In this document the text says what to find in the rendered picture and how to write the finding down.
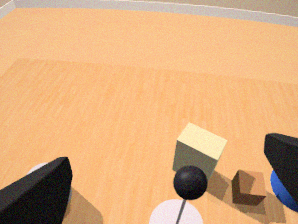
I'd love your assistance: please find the blue short cylinder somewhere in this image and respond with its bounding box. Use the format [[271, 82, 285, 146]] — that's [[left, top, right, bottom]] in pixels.
[[270, 171, 298, 212]]

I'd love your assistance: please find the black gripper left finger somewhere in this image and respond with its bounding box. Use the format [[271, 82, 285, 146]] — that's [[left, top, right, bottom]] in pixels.
[[0, 156, 73, 224]]

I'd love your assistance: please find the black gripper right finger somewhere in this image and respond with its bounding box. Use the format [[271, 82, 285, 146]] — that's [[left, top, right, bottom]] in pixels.
[[263, 132, 298, 204]]

